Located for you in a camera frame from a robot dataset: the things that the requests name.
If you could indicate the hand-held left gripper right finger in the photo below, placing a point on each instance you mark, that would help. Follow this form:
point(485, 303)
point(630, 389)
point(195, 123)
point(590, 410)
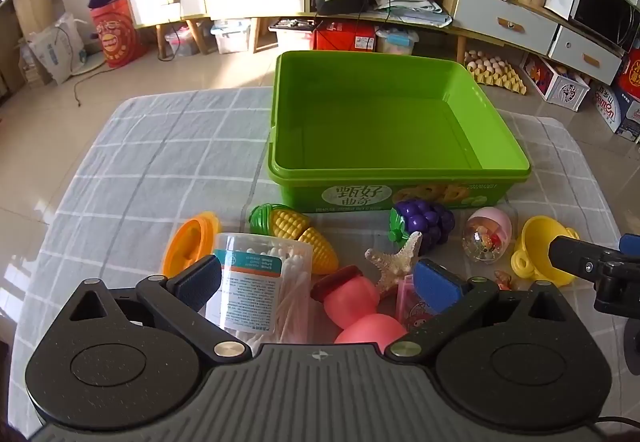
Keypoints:
point(440, 284)

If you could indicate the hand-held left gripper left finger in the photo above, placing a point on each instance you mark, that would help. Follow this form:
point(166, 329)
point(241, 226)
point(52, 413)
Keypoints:
point(200, 284)

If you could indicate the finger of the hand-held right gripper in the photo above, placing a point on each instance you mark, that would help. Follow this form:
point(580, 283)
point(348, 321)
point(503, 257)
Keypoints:
point(570, 254)
point(631, 243)

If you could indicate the yellow toy pot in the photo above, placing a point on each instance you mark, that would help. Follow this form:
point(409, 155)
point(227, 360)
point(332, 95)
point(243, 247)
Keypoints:
point(537, 242)

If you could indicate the small pink plastic toy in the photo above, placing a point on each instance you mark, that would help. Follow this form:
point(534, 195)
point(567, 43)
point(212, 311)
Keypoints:
point(407, 307)

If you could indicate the orange toy pumpkin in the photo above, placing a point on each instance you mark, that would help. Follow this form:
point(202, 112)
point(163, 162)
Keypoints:
point(187, 242)

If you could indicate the clear cotton swab jar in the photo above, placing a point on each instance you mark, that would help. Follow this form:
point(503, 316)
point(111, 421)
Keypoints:
point(250, 272)

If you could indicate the small orange toy figure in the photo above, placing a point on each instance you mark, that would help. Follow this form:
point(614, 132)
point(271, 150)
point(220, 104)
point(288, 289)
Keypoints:
point(502, 279)

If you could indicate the pink toy pig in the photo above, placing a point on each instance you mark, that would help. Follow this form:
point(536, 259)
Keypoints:
point(350, 302)

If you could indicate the green plastic box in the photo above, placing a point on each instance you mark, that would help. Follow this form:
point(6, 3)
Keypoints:
point(375, 122)

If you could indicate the beige starfish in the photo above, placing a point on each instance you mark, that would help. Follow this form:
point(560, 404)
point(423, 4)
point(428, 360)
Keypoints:
point(397, 267)

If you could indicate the purple toy grapes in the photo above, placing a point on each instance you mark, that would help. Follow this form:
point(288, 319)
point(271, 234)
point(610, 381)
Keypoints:
point(425, 219)

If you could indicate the pink egg capsule toy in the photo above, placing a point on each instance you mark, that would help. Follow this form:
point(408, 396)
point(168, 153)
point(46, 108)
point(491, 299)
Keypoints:
point(487, 232)

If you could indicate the yellow toy corn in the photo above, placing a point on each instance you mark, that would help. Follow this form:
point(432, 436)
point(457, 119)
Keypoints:
point(290, 222)

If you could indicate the white and blue carton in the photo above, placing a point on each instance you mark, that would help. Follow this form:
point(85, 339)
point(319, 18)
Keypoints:
point(615, 114)

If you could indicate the white box with red print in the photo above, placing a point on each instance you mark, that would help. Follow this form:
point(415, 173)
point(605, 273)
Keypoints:
point(557, 84)

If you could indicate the red gift box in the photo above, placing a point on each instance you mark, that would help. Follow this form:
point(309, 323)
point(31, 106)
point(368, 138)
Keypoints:
point(631, 72)

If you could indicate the small grey drawer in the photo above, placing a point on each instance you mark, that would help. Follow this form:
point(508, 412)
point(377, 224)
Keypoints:
point(585, 54)

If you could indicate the egg tray with eggs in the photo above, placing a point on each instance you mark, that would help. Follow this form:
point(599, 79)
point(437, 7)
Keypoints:
point(495, 72)

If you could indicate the black microwave oven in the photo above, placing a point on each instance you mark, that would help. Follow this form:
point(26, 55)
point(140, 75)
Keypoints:
point(605, 12)

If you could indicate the large grey drawer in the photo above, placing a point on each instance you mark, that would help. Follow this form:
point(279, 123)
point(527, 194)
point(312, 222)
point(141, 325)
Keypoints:
point(505, 22)

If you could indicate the small clear storage bin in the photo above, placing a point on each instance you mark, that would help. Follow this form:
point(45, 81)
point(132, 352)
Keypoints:
point(181, 43)

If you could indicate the storage bin with blue lid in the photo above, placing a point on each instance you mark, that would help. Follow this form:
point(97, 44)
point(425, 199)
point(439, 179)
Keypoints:
point(397, 42)

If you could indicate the red printed bag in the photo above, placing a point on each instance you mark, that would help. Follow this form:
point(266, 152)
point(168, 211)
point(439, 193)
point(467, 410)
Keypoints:
point(117, 37)

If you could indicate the low wooden media cabinet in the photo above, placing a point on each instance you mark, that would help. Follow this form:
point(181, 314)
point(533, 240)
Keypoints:
point(445, 22)

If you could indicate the red cardboard box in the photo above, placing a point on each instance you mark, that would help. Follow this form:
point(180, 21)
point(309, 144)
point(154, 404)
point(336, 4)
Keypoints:
point(345, 37)

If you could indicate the white bin with tool tray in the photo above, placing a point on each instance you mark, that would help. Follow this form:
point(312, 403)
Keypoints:
point(295, 37)

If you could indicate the white plastic bag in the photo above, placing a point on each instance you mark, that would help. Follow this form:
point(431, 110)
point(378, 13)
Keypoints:
point(52, 52)

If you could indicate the pile of white papers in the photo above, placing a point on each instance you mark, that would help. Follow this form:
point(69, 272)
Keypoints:
point(410, 4)

